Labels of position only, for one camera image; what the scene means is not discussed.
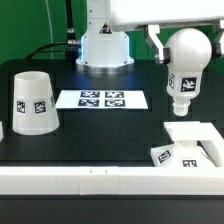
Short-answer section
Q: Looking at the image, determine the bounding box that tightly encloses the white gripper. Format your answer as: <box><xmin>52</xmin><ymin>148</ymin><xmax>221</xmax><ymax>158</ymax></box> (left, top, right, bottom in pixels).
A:
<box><xmin>105</xmin><ymin>0</ymin><xmax>224</xmax><ymax>64</ymax></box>

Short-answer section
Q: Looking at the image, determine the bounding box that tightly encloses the white lamp bulb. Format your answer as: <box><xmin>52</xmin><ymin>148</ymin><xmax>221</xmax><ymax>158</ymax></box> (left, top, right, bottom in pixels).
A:
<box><xmin>166</xmin><ymin>28</ymin><xmax>212</xmax><ymax>116</ymax></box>

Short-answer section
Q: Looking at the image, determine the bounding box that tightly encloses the white lamp base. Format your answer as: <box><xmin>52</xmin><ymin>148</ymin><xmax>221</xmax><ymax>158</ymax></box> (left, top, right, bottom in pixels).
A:
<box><xmin>150</xmin><ymin>121</ymin><xmax>217</xmax><ymax>168</ymax></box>

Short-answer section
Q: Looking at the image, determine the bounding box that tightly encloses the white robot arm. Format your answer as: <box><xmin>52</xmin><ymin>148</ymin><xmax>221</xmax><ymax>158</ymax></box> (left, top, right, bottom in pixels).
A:
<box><xmin>77</xmin><ymin>0</ymin><xmax>224</xmax><ymax>73</ymax></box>

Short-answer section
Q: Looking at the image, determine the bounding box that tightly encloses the white lamp shade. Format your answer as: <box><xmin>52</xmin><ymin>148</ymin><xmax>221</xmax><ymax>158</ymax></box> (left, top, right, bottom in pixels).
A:
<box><xmin>12</xmin><ymin>71</ymin><xmax>59</xmax><ymax>135</ymax></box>

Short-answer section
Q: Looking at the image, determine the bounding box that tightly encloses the white right fence bar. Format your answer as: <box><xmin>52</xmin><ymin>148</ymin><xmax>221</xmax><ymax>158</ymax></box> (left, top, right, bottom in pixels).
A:
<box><xmin>200</xmin><ymin>123</ymin><xmax>224</xmax><ymax>167</ymax></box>

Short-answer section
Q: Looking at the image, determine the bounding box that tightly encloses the white fence bar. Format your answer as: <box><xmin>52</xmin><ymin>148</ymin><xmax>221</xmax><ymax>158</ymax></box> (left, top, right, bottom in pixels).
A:
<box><xmin>200</xmin><ymin>123</ymin><xmax>224</xmax><ymax>167</ymax></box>
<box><xmin>0</xmin><ymin>166</ymin><xmax>224</xmax><ymax>195</ymax></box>
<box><xmin>0</xmin><ymin>121</ymin><xmax>4</xmax><ymax>142</ymax></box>

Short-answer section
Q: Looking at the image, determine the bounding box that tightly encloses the white marker sheet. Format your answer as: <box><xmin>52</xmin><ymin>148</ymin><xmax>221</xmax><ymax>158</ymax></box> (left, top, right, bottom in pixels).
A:
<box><xmin>56</xmin><ymin>90</ymin><xmax>148</xmax><ymax>109</ymax></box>

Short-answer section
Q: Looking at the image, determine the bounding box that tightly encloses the white front fence bar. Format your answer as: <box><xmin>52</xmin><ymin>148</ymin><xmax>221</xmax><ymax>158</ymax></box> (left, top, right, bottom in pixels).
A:
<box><xmin>0</xmin><ymin>166</ymin><xmax>224</xmax><ymax>195</ymax></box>

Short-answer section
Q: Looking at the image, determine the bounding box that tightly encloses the white left fence bar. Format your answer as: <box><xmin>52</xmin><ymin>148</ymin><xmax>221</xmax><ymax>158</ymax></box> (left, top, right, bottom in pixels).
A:
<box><xmin>0</xmin><ymin>121</ymin><xmax>4</xmax><ymax>142</ymax></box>

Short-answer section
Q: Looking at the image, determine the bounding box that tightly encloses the black thick cable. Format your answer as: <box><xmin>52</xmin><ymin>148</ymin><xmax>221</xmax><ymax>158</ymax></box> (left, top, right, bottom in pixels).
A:
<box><xmin>64</xmin><ymin>0</ymin><xmax>76</xmax><ymax>44</ymax></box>

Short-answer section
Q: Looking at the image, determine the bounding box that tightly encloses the black table cable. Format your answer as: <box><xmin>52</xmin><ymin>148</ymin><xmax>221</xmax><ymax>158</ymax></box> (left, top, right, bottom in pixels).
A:
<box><xmin>25</xmin><ymin>39</ymin><xmax>82</xmax><ymax>61</ymax></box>

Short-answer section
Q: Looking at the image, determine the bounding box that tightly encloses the white thin cable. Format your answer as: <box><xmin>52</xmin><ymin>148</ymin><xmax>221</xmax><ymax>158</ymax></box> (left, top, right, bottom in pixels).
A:
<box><xmin>45</xmin><ymin>0</ymin><xmax>54</xmax><ymax>60</ymax></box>

